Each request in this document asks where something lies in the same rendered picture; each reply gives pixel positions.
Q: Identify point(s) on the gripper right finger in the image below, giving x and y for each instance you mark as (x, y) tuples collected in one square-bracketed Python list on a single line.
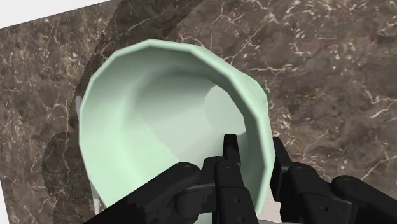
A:
[(310, 195)]

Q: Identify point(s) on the pale green cup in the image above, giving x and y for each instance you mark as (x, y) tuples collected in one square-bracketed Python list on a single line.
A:
[(149, 124)]

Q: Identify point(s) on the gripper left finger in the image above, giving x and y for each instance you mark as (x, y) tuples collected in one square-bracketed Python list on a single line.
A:
[(217, 192)]

